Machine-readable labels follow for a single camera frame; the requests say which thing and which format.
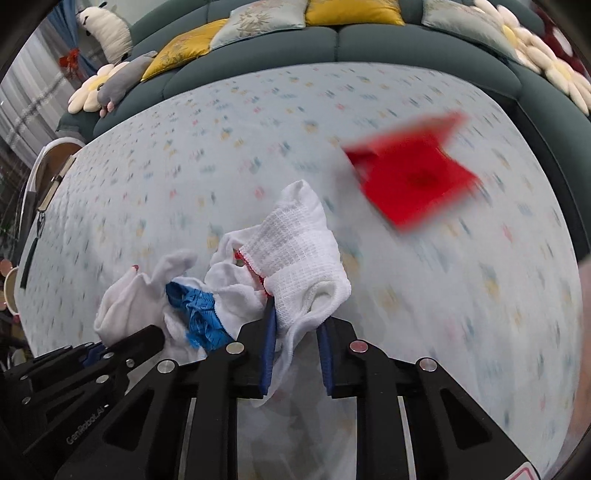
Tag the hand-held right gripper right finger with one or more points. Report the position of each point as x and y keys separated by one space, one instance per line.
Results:
x=325 y=355

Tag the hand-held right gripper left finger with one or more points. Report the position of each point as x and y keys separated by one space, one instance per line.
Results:
x=270 y=341

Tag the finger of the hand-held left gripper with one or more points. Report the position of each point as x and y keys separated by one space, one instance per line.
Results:
x=138 y=344
x=69 y=357

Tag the blue knitted cloth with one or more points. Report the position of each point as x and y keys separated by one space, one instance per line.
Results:
x=198 y=318

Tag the black tassel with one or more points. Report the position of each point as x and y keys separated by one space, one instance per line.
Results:
x=28 y=263

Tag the floral tablecloth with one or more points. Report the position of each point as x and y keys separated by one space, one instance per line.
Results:
x=231 y=161

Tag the long red box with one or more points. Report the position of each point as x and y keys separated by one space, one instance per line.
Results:
x=415 y=184

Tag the white framed wooden chair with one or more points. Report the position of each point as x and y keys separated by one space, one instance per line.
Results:
x=55 y=159

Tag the grey plush toy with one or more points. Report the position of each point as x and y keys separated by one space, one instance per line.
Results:
x=122 y=81

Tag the white sheer curtain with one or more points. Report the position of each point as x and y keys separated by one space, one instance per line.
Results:
x=32 y=92

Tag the red curtain tie ornament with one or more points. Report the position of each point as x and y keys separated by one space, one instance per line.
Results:
x=71 y=60

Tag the yellow embroidered cushion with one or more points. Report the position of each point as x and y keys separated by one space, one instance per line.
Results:
x=351 y=11
x=184 y=48

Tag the white plush toy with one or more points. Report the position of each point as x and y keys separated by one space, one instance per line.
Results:
x=108 y=32

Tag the light blue floral cushion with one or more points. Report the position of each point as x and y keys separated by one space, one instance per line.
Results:
x=258 y=21

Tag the dark green sofa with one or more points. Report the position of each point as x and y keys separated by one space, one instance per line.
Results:
x=415 y=46

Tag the blue curtain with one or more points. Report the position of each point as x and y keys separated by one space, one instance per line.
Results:
x=64 y=27

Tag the grey-blue embroidered cushion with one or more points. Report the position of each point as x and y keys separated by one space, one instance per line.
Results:
x=461 y=21

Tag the red teddy bear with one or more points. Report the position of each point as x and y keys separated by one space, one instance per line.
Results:
x=561 y=46

